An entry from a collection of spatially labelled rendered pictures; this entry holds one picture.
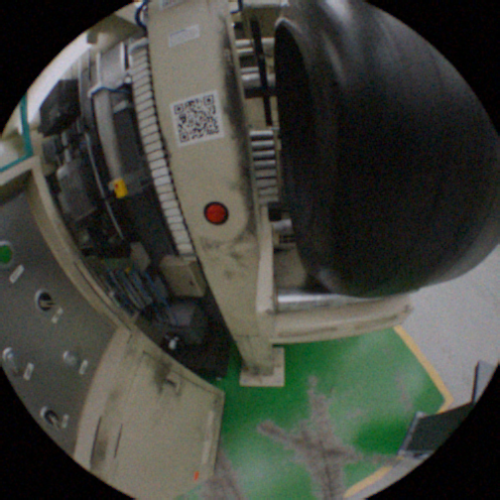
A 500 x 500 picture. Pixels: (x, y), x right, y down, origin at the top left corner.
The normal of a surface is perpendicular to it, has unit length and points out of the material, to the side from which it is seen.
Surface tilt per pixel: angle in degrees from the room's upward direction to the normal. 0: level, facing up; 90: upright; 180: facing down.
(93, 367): 90
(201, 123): 90
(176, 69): 90
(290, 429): 0
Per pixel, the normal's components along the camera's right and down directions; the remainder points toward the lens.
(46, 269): 0.99, -0.05
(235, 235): -0.08, 0.60
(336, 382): -0.13, -0.80
